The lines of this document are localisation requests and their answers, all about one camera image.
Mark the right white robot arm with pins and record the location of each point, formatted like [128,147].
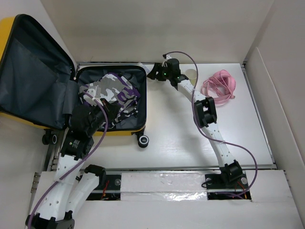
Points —
[205,117]

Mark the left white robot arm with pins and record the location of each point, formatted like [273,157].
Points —
[58,206]

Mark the white spray bottle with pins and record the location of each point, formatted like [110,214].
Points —
[147,70]

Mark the yellow hard-shell suitcase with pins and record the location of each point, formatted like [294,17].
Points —
[39,84]

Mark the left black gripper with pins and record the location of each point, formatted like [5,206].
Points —
[113,109]

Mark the yellow-green mug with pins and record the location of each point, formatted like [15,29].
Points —
[192,75]

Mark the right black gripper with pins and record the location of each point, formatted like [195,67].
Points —
[157,67]

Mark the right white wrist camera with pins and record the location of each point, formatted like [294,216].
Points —
[166,57]

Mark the purple camouflage cloth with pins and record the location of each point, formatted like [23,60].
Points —
[116,88]

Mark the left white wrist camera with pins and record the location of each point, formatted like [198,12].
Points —
[92,93]

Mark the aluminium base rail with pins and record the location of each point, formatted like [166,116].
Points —
[178,186]

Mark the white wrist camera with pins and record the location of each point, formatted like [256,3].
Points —
[92,93]
[166,57]

